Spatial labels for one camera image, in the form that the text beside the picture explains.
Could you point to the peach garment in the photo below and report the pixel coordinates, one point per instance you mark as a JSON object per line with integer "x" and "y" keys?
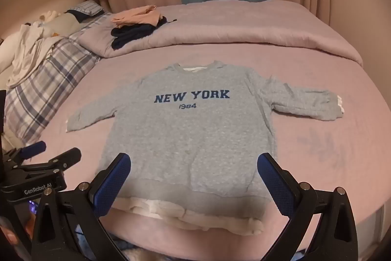
{"x": 137, "y": 15}

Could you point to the plush toy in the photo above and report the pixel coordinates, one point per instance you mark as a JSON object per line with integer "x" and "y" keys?
{"x": 64, "y": 24}

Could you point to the pink quilt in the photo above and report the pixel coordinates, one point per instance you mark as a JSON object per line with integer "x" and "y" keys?
{"x": 244, "y": 25}

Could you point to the grey sweatshirt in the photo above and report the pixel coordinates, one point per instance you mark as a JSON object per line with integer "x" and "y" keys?
{"x": 189, "y": 132}

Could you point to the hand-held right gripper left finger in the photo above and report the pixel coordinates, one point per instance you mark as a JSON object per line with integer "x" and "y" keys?
{"x": 113, "y": 184}

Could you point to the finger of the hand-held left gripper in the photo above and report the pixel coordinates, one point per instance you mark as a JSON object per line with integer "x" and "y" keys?
{"x": 33, "y": 148}
{"x": 65, "y": 156}

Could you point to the plaid pillow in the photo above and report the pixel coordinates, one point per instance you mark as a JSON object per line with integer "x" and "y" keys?
{"x": 45, "y": 86}

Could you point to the striped pillow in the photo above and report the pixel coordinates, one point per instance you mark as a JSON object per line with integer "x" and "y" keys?
{"x": 87, "y": 7}

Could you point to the navy garment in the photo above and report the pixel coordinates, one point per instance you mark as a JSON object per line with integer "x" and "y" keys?
{"x": 131, "y": 33}

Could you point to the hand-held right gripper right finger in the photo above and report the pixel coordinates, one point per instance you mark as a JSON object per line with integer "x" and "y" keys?
{"x": 275, "y": 184}

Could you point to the white cloth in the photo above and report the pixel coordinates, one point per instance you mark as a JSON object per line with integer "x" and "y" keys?
{"x": 27, "y": 50}

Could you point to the pink bed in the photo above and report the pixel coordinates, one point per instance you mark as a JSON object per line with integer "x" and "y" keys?
{"x": 320, "y": 157}

